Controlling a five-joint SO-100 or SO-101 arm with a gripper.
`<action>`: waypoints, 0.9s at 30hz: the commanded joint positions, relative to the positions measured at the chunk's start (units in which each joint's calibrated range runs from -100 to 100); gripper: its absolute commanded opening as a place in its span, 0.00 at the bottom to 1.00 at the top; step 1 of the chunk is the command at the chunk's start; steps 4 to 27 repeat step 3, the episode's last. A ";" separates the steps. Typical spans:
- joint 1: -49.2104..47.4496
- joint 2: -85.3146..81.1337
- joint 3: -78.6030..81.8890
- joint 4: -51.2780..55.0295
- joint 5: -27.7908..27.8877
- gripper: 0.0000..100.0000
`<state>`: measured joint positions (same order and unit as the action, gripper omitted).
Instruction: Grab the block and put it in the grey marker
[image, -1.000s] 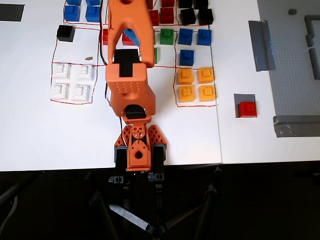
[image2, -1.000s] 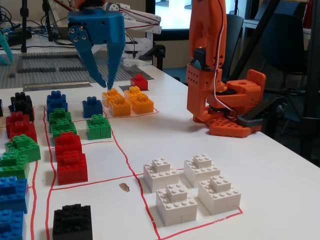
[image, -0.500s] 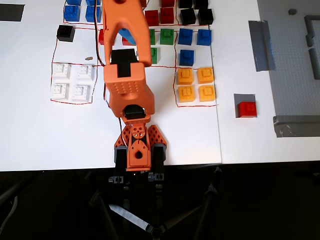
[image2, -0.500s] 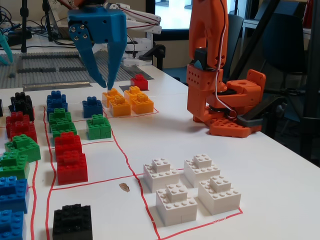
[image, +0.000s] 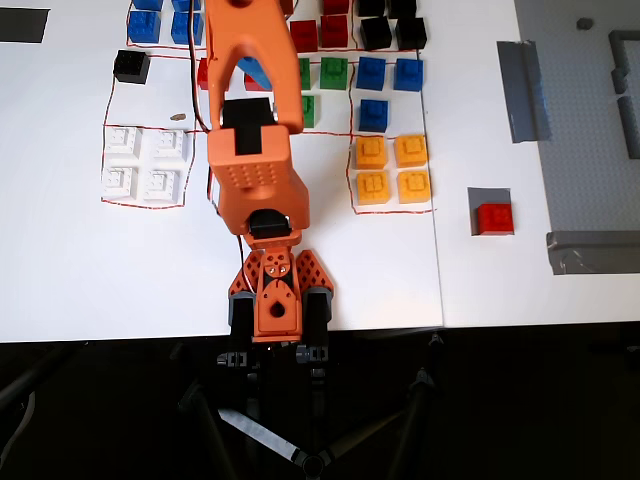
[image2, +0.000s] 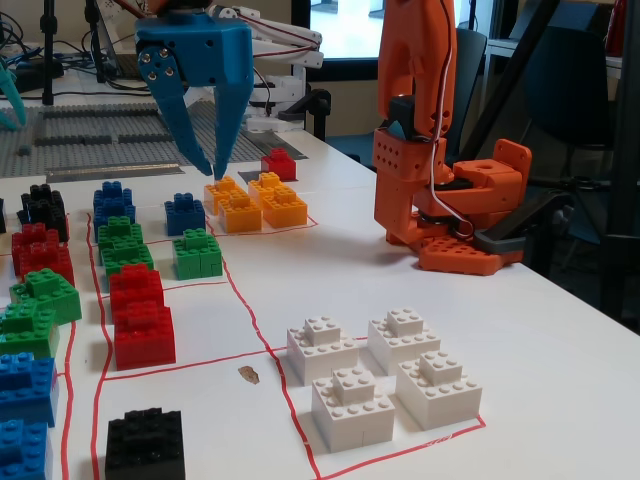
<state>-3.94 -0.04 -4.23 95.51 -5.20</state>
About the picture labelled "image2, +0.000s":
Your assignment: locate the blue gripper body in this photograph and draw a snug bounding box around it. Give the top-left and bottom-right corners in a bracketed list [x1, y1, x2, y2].
[135, 17, 254, 90]

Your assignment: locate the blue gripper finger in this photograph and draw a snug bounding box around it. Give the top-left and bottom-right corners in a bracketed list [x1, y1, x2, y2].
[213, 82, 254, 183]
[138, 42, 214, 178]

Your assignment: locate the red lego block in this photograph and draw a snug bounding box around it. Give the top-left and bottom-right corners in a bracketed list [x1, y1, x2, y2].
[10, 222, 63, 257]
[113, 301, 178, 373]
[18, 242, 77, 289]
[108, 263, 167, 313]
[260, 147, 298, 183]

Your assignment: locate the yellow lego block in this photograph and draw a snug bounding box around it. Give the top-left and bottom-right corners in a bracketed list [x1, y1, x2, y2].
[203, 175, 247, 218]
[261, 185, 309, 230]
[219, 191, 265, 235]
[247, 171, 286, 203]

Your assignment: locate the blue lego block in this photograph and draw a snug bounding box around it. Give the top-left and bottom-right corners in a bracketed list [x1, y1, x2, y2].
[0, 353, 58, 429]
[0, 418, 54, 480]
[99, 180, 134, 202]
[92, 189, 138, 228]
[164, 191, 208, 238]

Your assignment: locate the green lego block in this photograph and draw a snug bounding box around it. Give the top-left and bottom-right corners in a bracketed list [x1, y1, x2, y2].
[9, 268, 83, 324]
[99, 238, 156, 282]
[96, 217, 145, 249]
[171, 227, 224, 282]
[0, 303, 62, 359]

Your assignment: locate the white lego block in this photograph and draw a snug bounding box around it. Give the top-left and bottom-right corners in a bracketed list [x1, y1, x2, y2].
[396, 350, 484, 432]
[367, 306, 443, 377]
[285, 315, 361, 387]
[311, 366, 397, 454]

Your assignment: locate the grey open laptop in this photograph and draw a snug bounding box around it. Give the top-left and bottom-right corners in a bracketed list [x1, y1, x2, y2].
[96, 0, 152, 81]

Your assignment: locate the black desk clamp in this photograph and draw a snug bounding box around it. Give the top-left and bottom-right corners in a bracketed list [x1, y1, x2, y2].
[277, 88, 332, 142]

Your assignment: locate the grey lego baseplate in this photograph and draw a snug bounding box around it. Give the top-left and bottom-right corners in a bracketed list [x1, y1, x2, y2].
[0, 101, 282, 179]

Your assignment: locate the black stand pole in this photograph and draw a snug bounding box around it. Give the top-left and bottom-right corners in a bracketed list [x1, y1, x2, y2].
[83, 0, 109, 85]
[40, 0, 58, 107]

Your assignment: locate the bright window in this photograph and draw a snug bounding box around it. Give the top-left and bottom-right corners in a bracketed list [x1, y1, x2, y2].
[309, 0, 387, 62]

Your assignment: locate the teal robot gripper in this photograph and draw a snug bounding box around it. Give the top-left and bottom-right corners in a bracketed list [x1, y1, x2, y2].
[0, 61, 28, 133]

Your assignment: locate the dark blue chair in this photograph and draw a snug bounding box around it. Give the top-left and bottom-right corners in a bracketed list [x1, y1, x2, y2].
[521, 23, 625, 237]
[451, 26, 490, 169]

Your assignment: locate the white desk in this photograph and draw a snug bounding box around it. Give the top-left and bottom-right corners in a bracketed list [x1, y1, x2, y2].
[486, 36, 622, 70]

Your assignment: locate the grey black table clamp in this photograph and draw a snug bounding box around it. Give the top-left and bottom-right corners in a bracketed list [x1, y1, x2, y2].
[471, 189, 577, 257]

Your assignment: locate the red bottle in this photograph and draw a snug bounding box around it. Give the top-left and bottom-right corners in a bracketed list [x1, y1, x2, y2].
[604, 0, 628, 54]

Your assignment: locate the grey lego wall strip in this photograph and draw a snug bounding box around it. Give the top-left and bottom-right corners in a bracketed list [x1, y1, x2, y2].
[41, 107, 163, 122]
[34, 130, 117, 148]
[118, 131, 177, 147]

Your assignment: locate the grey duct tape strip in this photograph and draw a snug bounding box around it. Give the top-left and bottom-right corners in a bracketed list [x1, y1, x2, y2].
[243, 126, 309, 163]
[45, 161, 185, 185]

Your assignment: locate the blue cable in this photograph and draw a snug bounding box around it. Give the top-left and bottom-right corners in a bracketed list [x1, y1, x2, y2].
[0, 43, 64, 69]

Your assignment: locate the red white black servo cable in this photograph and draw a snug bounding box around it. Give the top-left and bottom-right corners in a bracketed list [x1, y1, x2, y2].
[422, 141, 477, 242]
[432, 0, 460, 146]

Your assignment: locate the black camera tripod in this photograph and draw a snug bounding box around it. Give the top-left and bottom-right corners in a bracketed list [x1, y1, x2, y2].
[457, 0, 562, 162]

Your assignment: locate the black vertical post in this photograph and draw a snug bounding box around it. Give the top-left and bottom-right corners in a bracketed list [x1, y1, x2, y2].
[598, 0, 640, 324]

